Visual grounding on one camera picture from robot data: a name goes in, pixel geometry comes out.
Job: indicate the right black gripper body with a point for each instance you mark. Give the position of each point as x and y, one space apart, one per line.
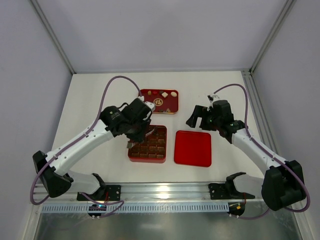
203 119

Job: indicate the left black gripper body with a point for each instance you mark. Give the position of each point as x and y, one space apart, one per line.
136 132

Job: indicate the red box lid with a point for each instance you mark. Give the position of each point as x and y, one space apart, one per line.
193 148

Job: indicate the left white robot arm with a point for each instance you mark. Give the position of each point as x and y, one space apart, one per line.
53 168

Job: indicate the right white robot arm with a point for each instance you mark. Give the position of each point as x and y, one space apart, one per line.
282 182

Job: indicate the cream oval chocolate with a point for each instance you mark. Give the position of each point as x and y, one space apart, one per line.
174 94

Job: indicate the red chocolate tray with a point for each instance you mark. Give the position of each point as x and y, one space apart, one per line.
168 105

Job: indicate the red square chocolate box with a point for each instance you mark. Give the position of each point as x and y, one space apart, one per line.
153 149

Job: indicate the white cube chocolate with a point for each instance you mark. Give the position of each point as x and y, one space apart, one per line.
164 94

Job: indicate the aluminium front rail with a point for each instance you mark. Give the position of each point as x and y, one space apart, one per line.
212 191

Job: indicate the slotted cable duct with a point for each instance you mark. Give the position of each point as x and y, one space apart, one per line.
136 207

